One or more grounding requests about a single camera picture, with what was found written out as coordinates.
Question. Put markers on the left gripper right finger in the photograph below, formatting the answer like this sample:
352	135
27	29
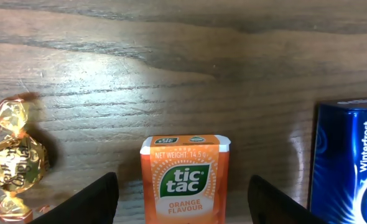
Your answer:
270	205

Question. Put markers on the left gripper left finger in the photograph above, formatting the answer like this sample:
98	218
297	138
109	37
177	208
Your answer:
93	202

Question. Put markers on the blue candy pack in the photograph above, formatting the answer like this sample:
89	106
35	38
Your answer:
342	171

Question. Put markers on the gold candy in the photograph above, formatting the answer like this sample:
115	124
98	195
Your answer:
15	161

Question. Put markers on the orange candy box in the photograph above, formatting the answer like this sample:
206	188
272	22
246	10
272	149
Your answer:
183	180

